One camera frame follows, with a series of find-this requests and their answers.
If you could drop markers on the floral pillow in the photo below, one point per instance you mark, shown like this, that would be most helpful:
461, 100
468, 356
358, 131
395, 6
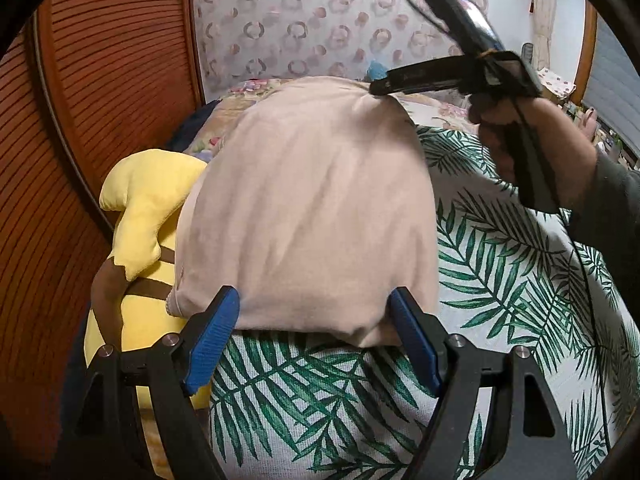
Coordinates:
235, 105

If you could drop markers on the circle print sheer curtain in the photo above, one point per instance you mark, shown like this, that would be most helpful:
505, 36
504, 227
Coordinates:
300, 20

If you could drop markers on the green leaf print blanket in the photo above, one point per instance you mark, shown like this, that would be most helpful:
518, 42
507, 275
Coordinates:
500, 270

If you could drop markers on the person's right hand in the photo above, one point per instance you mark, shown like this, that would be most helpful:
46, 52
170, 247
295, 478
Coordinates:
565, 150

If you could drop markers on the wooden louvered wardrobe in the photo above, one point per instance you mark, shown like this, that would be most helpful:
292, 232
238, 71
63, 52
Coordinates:
100, 110

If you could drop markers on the person's right forearm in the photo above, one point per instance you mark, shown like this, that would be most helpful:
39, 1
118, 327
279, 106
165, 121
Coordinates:
615, 210

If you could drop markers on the beige printed t-shirt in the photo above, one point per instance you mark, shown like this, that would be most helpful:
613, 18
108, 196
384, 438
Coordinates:
310, 210

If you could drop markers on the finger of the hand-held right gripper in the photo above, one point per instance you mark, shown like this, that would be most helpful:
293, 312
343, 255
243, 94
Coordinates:
425, 76

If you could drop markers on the yellow plush toy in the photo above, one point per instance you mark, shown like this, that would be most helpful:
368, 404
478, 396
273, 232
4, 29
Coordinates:
145, 200

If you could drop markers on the grey window blind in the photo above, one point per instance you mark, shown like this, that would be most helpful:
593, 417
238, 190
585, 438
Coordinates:
615, 85

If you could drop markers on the cardboard box with cloth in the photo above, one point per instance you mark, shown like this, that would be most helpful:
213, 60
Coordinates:
557, 79

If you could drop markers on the cream lace curtain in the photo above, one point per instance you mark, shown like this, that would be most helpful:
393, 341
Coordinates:
542, 10

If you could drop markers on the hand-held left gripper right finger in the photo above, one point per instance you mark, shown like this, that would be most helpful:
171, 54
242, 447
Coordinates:
417, 340

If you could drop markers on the dark blue mattress cover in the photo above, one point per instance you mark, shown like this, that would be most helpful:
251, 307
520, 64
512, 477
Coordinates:
192, 125

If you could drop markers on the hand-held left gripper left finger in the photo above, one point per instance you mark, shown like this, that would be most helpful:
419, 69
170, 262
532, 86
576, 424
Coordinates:
212, 340

